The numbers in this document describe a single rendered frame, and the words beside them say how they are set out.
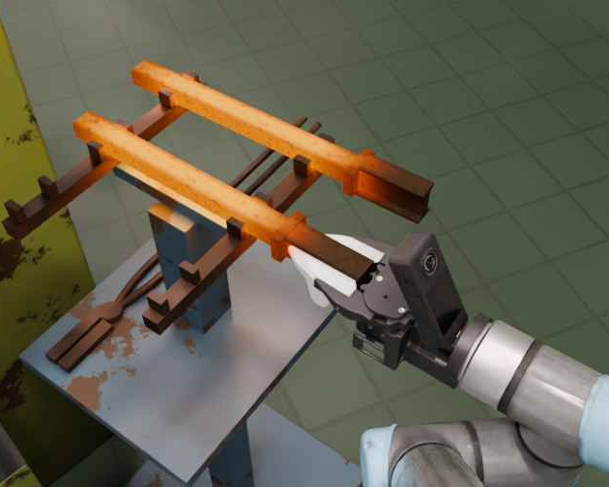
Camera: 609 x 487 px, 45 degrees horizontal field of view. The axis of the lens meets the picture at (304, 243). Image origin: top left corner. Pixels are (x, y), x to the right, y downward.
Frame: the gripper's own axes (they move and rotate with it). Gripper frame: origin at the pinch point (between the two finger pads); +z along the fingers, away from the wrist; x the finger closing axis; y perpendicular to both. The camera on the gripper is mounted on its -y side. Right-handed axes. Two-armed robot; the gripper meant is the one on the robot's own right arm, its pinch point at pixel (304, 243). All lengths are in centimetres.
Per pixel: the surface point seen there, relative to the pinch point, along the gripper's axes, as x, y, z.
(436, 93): 144, 94, 50
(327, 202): 82, 94, 51
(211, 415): -11.6, 26.4, 6.1
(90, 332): -12.3, 25.2, 26.7
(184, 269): -10.1, -0.6, 7.4
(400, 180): 12.1, -1.9, -4.1
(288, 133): 12.1, -0.8, 11.0
